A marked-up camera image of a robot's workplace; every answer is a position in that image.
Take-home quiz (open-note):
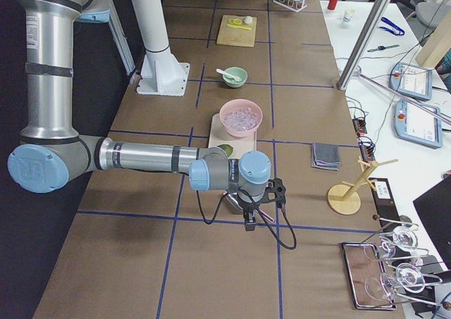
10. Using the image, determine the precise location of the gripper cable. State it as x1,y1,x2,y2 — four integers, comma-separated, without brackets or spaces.
195,188,297,251

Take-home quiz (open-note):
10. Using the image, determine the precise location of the wooden mug tree stand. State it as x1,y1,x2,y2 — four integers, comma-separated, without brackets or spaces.
327,158,397,215

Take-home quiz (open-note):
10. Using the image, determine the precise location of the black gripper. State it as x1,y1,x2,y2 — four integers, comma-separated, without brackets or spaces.
237,178,286,232

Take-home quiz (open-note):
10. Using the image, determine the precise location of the metal scoop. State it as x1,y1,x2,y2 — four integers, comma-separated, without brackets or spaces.
223,192,274,224

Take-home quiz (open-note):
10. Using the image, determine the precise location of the green avocado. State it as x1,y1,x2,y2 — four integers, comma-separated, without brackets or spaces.
218,144,234,158

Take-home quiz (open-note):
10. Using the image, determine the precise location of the beige tray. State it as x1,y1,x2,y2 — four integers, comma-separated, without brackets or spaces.
208,113,257,158

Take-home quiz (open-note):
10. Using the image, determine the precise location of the grey folded cloth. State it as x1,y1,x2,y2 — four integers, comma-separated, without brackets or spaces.
311,143,341,170

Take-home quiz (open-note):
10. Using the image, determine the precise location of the teach pendant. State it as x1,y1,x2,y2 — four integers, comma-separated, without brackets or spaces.
390,62,433,101
394,100,443,149

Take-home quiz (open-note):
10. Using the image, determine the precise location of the white steamed bun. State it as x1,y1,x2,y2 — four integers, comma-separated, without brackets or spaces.
244,16,253,25

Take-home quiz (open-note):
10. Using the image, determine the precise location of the blue lanyard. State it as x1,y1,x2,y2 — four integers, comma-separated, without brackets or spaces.
378,16,405,37

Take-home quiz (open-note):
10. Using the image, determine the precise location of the long reacher stick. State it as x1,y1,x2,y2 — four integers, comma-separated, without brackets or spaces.
352,70,451,125

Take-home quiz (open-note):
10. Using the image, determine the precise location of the glass rack with glasses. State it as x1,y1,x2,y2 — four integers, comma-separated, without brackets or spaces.
365,214,450,318

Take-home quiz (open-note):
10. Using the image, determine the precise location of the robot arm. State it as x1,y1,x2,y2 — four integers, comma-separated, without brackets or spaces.
8,0,286,230

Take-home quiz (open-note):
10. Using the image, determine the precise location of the pile of ice cubes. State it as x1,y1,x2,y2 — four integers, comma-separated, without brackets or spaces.
224,109,259,131

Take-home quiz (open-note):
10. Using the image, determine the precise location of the near teach pendant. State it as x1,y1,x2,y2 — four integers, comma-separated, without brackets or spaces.
394,100,443,149

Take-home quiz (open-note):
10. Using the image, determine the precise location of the white plastic spoon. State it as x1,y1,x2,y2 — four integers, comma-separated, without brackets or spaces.
216,68,240,80

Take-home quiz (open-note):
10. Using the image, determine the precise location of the metal frame post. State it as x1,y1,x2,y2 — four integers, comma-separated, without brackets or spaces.
336,0,390,91

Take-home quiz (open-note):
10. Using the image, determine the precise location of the paper cup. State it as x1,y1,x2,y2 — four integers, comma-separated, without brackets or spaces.
342,9,355,25

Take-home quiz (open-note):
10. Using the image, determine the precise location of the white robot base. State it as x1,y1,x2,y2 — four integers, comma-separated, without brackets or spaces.
131,0,190,96

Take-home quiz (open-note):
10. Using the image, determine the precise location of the green bowl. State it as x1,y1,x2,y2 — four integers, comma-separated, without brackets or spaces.
222,66,248,88

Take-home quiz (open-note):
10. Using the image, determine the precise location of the far teach pendant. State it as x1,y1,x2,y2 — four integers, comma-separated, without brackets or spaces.
390,62,433,101

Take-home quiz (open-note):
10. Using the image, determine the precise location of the black framed tray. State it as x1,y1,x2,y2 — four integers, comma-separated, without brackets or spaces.
340,242,397,311

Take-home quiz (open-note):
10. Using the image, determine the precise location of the power strip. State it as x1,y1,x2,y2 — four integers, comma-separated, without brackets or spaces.
352,117,376,162

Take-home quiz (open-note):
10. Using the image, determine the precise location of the pink bowl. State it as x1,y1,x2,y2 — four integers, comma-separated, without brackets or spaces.
219,99,263,137

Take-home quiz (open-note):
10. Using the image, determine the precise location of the lemon slice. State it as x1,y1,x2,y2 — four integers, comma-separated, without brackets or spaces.
228,18,242,25

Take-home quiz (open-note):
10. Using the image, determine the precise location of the smartwatch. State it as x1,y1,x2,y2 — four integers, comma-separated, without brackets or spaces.
367,44,400,53

